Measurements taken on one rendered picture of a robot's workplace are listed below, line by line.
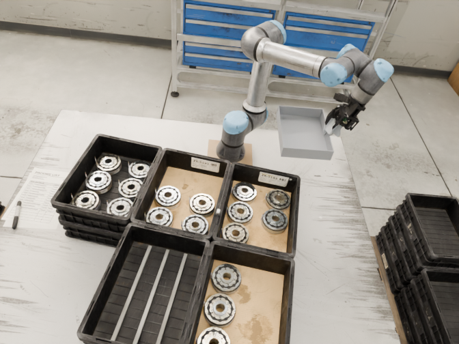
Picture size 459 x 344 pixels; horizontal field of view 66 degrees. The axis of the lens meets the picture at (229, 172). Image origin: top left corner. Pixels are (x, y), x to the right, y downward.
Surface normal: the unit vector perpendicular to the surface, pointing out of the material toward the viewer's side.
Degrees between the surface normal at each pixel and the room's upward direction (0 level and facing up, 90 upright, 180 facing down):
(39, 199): 0
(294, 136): 1
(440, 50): 90
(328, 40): 90
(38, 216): 0
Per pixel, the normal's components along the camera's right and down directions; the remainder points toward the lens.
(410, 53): -0.02, 0.73
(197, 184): 0.11, -0.67
